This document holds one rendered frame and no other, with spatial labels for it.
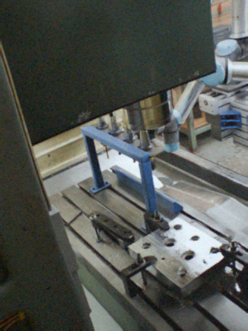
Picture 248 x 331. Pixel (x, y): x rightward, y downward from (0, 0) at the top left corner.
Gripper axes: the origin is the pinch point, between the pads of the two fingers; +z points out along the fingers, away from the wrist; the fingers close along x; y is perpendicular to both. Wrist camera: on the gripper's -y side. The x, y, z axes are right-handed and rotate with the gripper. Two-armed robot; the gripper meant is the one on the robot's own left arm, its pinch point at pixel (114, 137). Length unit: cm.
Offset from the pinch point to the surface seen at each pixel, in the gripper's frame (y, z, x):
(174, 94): 74, -197, 206
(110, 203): 30.0, 7.7, 1.4
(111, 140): -2.7, 5.4, -7.4
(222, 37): 13, -246, 167
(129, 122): -23, 18, -45
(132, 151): -2.5, 5.4, -22.5
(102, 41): -51, 27, -56
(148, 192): 12.9, 5.4, -28.9
